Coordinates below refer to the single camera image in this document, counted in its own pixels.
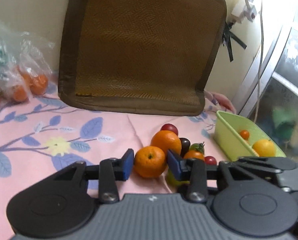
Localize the orange mandarin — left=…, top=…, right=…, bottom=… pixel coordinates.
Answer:
left=150, top=131, right=182, bottom=155
left=134, top=146, right=167, bottom=179

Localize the yellow lemon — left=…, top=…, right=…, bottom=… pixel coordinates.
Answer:
left=252, top=139, right=276, bottom=157

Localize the yellow-green fruit under finger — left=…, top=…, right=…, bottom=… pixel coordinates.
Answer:
left=165, top=169, right=189, bottom=187

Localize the orange-red tomato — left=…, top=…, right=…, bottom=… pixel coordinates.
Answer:
left=183, top=150, right=204, bottom=161

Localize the dark purple tomato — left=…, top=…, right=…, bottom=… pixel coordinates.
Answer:
left=180, top=138, right=191, bottom=158

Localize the green tomato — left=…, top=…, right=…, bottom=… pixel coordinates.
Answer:
left=189, top=142, right=204, bottom=154

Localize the small red cherry tomato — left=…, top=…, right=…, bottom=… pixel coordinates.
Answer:
left=204, top=156, right=217, bottom=165

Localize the light green plastic basket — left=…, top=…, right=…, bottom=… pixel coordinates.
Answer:
left=212, top=110, right=287, bottom=162

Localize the small orange cherry tomato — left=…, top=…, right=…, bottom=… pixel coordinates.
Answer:
left=239, top=129, right=250, bottom=140

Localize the pink patterned bed sheet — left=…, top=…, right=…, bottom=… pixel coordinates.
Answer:
left=0, top=84, right=235, bottom=239

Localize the brown woven seat cushion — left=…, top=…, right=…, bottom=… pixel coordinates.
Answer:
left=58, top=0, right=227, bottom=116

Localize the frosted glass sliding door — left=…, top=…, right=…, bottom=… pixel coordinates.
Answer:
left=233, top=23, right=298, bottom=161

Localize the clear plastic fruit bag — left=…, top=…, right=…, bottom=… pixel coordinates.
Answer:
left=0, top=21, right=55, bottom=103

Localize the white power strip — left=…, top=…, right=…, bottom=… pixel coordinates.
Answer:
left=231, top=0, right=261, bottom=23

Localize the black tape on wall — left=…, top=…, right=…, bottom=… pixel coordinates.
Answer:
left=222, top=22, right=247, bottom=62

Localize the white power cable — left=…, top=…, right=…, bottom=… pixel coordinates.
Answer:
left=254, top=2, right=265, bottom=118

